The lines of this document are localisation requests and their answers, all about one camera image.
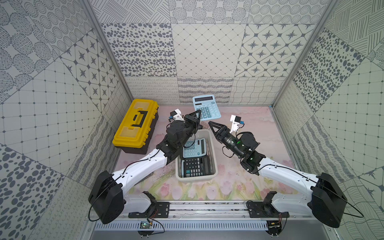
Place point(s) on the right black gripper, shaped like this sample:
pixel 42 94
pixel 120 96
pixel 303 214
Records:
pixel 221 133

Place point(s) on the small blue calculator back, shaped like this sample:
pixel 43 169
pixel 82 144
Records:
pixel 208 106

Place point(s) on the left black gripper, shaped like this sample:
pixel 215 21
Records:
pixel 190 122

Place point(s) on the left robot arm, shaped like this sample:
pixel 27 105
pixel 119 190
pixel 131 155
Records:
pixel 107 195

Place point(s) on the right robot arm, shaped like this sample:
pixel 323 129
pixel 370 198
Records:
pixel 320 195

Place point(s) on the black calculator back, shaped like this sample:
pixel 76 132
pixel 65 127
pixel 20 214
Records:
pixel 196 167

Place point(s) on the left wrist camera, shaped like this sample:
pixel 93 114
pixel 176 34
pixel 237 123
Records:
pixel 176 115

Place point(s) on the aluminium rail frame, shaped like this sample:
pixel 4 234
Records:
pixel 206 216

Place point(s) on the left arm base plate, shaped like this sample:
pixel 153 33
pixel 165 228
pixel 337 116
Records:
pixel 156 210

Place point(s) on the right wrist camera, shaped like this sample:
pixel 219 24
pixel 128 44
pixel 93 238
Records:
pixel 236 123

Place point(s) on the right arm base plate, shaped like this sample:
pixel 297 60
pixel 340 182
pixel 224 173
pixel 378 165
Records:
pixel 262 210

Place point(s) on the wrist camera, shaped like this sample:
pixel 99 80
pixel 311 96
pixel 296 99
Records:
pixel 176 115
pixel 236 123

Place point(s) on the yellow black toolbox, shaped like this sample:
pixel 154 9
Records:
pixel 136 129

